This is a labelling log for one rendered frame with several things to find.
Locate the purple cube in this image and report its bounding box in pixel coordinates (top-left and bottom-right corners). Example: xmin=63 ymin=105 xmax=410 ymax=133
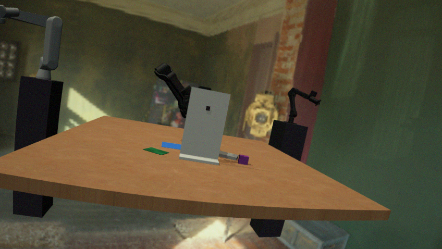
xmin=238 ymin=155 xmax=249 ymax=165

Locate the blue flat square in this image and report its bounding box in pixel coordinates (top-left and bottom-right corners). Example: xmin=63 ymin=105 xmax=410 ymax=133
xmin=162 ymin=142 xmax=181 ymax=150

